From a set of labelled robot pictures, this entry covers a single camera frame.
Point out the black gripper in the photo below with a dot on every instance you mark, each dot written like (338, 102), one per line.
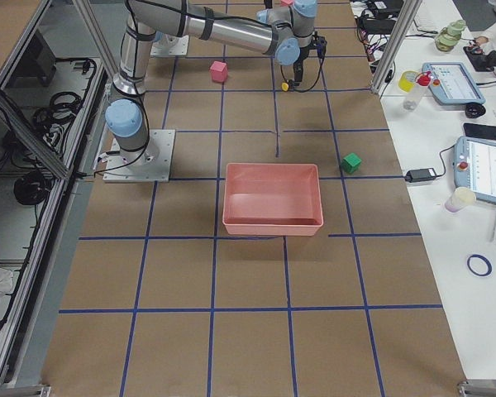
(298, 66)

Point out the pink foam cube centre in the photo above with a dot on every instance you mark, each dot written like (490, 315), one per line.
(218, 72)

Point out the yellow tape roll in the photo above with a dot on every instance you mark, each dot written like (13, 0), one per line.
(407, 80)

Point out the green foam cube near bin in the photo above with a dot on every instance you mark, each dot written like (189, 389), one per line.
(350, 163)

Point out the clear squeeze bottle red cap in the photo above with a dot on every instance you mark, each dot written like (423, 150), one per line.
(418, 90)

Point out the pink plastic bin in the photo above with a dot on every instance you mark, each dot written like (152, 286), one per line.
(263, 199)

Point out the teach pendant far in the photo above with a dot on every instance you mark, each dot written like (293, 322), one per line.
(452, 84)

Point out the teach pendant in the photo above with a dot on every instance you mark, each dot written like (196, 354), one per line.
(474, 167)
(452, 84)

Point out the small black power adapter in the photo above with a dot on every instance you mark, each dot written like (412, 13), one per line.
(420, 175)

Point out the black smartphone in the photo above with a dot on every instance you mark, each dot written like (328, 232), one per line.
(480, 131)

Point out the white paper cup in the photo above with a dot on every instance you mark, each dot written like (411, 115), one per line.
(461, 198)

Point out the teach pendant near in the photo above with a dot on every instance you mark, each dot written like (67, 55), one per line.
(474, 167)

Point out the aluminium frame post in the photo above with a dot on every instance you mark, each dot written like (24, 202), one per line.
(400, 29)

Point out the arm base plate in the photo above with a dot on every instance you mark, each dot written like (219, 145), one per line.
(169, 46)
(153, 165)

